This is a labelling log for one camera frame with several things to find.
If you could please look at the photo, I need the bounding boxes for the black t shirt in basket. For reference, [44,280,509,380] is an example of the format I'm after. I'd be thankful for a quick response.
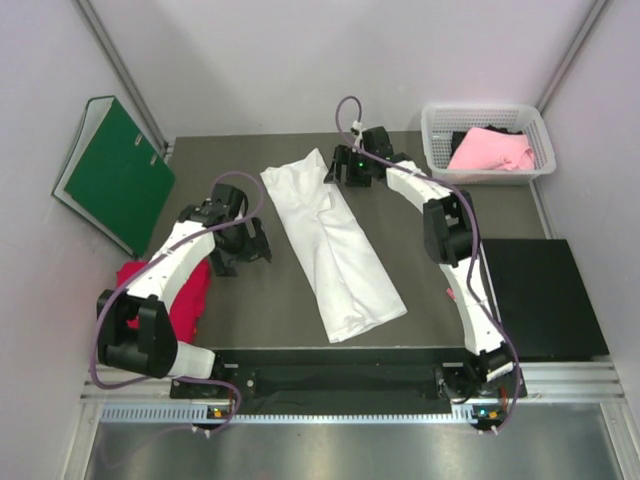
[450,125,524,153]

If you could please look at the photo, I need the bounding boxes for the green ring binder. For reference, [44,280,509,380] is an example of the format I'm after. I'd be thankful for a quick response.
[52,96,175,257]

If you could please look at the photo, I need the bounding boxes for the aluminium frame rail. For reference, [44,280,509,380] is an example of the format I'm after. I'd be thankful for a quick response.
[79,360,627,401]

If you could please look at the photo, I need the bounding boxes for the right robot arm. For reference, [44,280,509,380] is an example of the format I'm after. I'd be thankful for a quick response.
[324,120,514,403]

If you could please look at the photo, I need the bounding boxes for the red folded t shirt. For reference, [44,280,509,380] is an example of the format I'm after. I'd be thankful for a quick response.
[117,258,212,344]

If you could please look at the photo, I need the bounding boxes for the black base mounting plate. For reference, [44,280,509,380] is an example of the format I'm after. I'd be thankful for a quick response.
[170,347,527,416]

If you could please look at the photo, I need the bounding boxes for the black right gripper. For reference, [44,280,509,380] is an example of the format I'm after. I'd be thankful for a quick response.
[323,146,373,188]

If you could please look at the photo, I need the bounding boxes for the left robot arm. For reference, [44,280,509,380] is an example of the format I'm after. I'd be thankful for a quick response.
[95,184,272,397]

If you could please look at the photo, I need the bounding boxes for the grey slotted cable duct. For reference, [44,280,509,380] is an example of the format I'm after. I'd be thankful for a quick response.
[99,402,506,424]

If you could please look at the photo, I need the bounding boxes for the black flat box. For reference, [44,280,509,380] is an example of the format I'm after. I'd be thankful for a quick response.
[483,239,609,362]

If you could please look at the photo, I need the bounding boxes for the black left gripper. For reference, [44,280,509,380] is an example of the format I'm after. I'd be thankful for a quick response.
[211,215,271,276]

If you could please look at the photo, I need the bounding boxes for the pink t shirt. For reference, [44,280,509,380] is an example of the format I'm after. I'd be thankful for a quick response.
[448,127,535,171]

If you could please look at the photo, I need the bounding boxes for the white t shirt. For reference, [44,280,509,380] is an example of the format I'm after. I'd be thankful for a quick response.
[261,149,408,343]

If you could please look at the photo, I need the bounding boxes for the white plastic laundry basket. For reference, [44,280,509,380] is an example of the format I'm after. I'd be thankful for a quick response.
[421,104,556,185]

